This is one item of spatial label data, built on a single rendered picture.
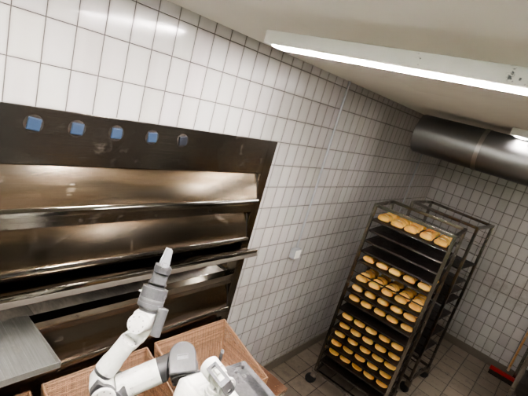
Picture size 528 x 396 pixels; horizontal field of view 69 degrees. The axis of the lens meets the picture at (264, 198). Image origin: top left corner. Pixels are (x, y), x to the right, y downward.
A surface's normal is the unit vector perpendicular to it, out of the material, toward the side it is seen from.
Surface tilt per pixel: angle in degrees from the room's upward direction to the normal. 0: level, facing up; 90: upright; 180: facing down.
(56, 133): 90
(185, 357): 34
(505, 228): 90
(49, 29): 90
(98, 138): 90
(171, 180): 70
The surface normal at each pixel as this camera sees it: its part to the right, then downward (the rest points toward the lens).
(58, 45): 0.72, 0.36
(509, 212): -0.64, 0.02
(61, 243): 0.77, 0.03
